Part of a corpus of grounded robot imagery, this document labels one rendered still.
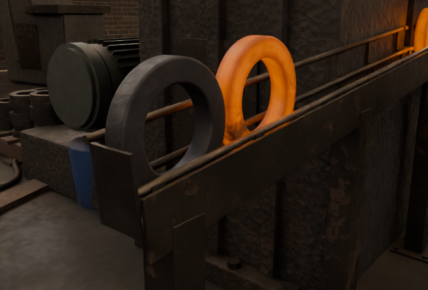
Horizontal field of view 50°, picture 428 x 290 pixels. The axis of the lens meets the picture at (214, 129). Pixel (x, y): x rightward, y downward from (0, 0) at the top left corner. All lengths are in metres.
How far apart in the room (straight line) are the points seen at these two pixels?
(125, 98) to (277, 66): 0.31
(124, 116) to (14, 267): 1.22
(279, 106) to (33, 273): 1.09
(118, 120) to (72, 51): 1.48
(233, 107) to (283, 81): 0.14
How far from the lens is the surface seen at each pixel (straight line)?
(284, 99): 0.77
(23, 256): 1.74
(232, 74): 0.65
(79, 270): 1.60
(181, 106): 0.67
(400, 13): 1.48
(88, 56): 1.95
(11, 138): 2.71
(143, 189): 0.53
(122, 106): 0.52
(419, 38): 1.47
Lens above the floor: 0.80
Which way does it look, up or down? 14 degrees down
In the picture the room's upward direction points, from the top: straight up
